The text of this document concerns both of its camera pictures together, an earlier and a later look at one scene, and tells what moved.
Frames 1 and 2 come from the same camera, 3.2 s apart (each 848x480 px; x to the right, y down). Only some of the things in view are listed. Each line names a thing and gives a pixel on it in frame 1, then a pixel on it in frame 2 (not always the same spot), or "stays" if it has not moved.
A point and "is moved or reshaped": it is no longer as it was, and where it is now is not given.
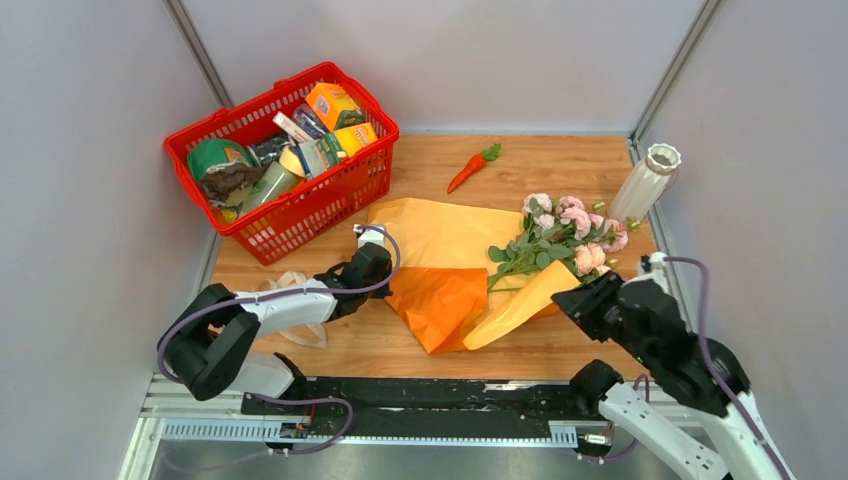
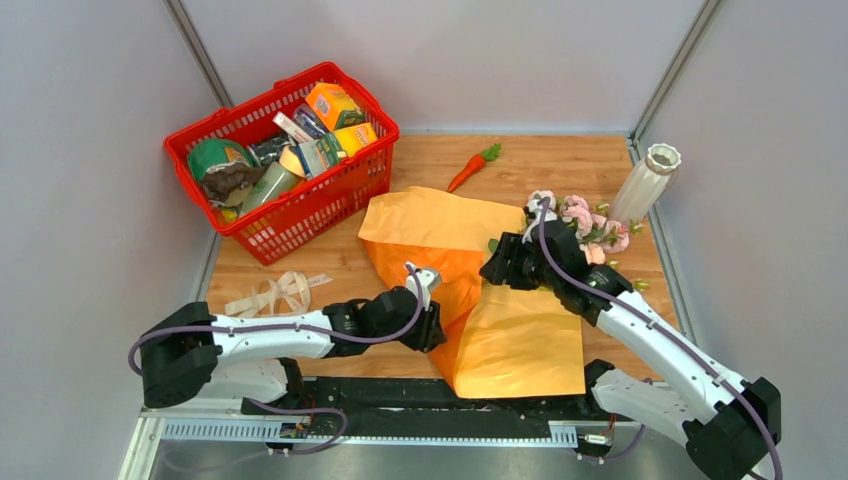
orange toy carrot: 475,164 stays
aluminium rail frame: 174,410 stays
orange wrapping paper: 441,287 is moved or reshaped
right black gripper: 580,302 to 511,248
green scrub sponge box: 319,155 stays
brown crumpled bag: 224,179 stays
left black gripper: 382,291 to 431,331
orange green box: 335,105 stays
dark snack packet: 270,150 stays
